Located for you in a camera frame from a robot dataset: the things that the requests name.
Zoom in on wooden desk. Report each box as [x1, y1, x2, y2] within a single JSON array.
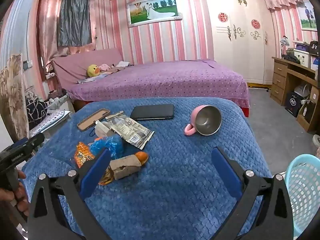
[[270, 56, 320, 133]]

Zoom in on bed with purple cover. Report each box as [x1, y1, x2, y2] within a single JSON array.
[[66, 60, 251, 113]]

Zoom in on pink steel mug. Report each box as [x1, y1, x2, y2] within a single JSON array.
[[184, 105, 222, 137]]

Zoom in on yellow duck plush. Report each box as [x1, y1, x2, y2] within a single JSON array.
[[86, 64, 101, 78]]

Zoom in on black patterned cushion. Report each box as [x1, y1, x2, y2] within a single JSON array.
[[25, 96, 48, 130]]

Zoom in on framed wedding photo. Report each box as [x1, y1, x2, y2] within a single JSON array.
[[126, 0, 183, 28]]

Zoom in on blue plastic bag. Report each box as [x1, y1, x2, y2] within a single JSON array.
[[90, 135, 125, 160]]

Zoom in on floral blue curtain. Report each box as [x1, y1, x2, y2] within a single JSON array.
[[0, 0, 32, 140]]

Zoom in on small white bottle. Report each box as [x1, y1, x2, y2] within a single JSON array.
[[94, 120, 110, 137]]

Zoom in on pink window curtain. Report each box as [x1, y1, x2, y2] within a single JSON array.
[[36, 0, 98, 73]]

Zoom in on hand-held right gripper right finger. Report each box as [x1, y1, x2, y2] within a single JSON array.
[[211, 147, 294, 240]]

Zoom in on dark printed box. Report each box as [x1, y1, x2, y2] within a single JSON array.
[[285, 91, 303, 117]]

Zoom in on pink covered headboard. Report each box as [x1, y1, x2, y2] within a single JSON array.
[[51, 48, 124, 93]]

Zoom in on grey curtain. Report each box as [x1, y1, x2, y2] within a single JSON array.
[[57, 0, 92, 47]]

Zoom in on white storage box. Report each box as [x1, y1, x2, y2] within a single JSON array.
[[294, 49, 312, 67]]

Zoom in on brown phone case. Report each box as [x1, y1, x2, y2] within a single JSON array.
[[77, 108, 111, 132]]

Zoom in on orange snack wrapper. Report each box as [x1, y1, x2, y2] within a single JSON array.
[[74, 142, 115, 186]]

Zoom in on light blue plastic basket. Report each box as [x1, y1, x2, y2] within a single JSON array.
[[284, 154, 320, 240]]

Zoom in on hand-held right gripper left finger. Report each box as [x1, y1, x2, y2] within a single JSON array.
[[27, 148, 118, 240]]

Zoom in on white perforated stool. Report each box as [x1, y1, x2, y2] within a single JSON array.
[[30, 110, 72, 138]]

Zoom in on white wardrobe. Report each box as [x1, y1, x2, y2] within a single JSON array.
[[201, 0, 275, 85]]

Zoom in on person's left hand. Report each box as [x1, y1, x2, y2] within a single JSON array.
[[0, 170, 30, 213]]

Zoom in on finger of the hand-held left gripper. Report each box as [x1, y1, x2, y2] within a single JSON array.
[[25, 132, 46, 148]]

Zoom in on black smartphone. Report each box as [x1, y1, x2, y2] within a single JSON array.
[[130, 104, 175, 120]]

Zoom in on small couple poster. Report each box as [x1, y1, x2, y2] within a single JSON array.
[[297, 1, 318, 32]]

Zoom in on glass table lamp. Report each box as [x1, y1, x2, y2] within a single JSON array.
[[279, 36, 290, 55]]

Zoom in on silver snack wrapper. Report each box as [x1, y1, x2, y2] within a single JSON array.
[[105, 111, 155, 150]]

